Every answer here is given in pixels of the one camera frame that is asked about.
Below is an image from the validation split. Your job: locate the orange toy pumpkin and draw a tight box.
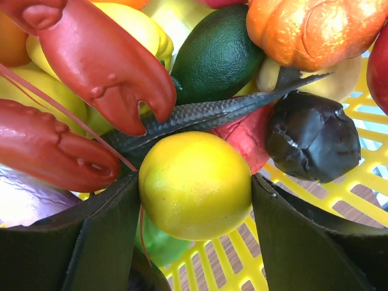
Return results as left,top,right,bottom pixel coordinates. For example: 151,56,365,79
246,1,387,72

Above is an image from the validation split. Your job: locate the red toy lobster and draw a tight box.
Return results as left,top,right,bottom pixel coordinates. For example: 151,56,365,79
1,1,176,192

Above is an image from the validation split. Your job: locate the yellow plastic basket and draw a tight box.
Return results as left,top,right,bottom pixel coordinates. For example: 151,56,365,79
75,51,388,291

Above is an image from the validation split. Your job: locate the dark grey toy fish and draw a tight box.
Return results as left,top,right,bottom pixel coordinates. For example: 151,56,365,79
101,73,331,155

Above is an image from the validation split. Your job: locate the green toy vegetable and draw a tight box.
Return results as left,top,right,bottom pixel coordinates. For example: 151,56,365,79
142,212,191,267

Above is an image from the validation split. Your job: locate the dark purple toy eggplant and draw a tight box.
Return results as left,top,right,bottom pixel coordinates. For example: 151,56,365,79
265,91,361,183

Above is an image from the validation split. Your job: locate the yellow toy lemon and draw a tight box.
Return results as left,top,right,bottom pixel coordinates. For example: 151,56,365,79
139,132,252,241

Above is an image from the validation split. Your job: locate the red toy apple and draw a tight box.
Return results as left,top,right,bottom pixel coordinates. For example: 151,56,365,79
366,24,388,115

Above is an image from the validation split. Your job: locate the dark green toy avocado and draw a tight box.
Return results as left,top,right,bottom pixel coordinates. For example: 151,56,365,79
170,4,266,105

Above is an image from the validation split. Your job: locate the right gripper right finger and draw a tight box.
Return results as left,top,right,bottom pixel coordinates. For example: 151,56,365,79
252,174,387,290

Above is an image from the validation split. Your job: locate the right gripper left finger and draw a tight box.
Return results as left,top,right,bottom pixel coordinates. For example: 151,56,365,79
0,172,140,291

